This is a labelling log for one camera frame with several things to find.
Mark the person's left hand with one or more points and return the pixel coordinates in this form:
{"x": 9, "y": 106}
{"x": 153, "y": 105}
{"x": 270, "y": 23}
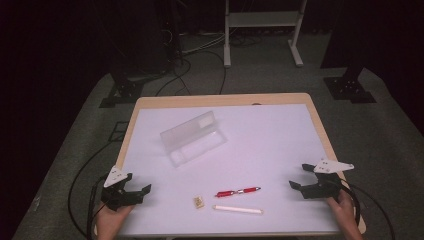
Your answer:
{"x": 110, "y": 220}

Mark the white metal stand frame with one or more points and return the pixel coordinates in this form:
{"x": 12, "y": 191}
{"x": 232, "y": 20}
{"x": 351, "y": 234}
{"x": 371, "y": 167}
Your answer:
{"x": 263, "y": 18}

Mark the black stand base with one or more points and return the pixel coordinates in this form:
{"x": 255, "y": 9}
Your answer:
{"x": 350, "y": 88}
{"x": 123, "y": 91}

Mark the red pen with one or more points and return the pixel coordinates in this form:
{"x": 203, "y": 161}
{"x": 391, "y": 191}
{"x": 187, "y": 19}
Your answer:
{"x": 233, "y": 192}

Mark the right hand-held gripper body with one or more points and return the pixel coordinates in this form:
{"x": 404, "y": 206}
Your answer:
{"x": 328, "y": 186}

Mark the transparent plastic pencil case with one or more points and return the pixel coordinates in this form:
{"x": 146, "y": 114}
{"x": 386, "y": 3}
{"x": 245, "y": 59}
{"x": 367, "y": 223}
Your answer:
{"x": 195, "y": 140}

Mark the white pen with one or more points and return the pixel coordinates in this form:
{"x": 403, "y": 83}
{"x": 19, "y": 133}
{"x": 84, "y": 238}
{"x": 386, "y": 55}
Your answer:
{"x": 238, "y": 209}

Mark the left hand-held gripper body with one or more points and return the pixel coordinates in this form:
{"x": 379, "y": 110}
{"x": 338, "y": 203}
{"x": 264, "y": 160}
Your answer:
{"x": 113, "y": 196}

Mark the small tan eraser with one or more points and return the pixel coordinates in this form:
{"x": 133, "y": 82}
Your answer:
{"x": 199, "y": 202}

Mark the person's right hand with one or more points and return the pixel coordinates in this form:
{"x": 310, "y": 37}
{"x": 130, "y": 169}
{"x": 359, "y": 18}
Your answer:
{"x": 343, "y": 211}

